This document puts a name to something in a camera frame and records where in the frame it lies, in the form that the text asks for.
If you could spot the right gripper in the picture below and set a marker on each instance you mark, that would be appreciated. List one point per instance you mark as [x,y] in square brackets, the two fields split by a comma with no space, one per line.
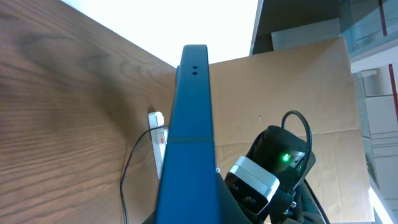
[278,209]

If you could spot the blue Galaxy smartphone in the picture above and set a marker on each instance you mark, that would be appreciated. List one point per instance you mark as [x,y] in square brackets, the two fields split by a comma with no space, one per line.
[188,191]

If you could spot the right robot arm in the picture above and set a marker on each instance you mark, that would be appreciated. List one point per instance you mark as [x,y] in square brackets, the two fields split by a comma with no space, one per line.
[275,150]

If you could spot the white power strip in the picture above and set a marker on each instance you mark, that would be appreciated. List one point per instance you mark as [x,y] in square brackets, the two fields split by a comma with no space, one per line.
[158,133]

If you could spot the brown cardboard panel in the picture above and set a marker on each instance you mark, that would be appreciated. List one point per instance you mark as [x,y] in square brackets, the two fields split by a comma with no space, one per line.
[249,94]

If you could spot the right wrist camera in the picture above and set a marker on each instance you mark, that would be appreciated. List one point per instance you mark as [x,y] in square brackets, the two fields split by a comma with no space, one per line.
[251,185]

